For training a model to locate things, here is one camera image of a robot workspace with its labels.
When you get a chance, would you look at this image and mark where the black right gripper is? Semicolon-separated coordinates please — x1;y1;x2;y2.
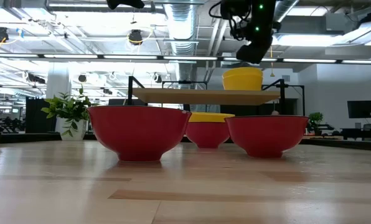
236;18;279;65

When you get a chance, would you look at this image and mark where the yellow mini bowl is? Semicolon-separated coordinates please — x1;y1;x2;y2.
188;111;235;123
222;73;263;91
222;67;264;78

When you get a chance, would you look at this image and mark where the red mini bowl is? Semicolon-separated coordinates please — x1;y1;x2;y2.
224;115;309;159
86;105;192;162
185;121;230;149

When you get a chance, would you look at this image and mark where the small green potted plant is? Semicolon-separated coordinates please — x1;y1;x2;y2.
308;111;325;135

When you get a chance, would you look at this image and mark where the black screen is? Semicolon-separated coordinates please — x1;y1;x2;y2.
108;98;148;106

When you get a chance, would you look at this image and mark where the white column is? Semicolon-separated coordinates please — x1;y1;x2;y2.
46;63;72;100

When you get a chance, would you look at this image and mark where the green leafy plant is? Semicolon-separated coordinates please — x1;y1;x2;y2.
41;88;96;138

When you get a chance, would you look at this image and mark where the black desk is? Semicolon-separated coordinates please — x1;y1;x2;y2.
340;123;371;141

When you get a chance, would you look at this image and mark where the white plant pot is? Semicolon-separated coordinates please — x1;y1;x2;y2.
55;117;88;141

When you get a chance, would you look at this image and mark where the black cabinet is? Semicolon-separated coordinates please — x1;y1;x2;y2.
26;98;57;134

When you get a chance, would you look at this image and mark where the yellow hanging cord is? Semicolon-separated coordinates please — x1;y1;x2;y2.
268;45;276;78

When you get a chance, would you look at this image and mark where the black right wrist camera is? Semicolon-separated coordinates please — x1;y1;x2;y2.
219;0;251;20

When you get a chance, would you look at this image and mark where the silver ribbed ventilation duct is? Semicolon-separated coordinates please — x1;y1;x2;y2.
163;0;199;82

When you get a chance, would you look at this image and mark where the wooden shelf with black frame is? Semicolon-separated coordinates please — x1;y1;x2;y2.
128;75;288;116

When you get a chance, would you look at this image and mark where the black wall monitor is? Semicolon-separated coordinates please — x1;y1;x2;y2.
347;100;371;119

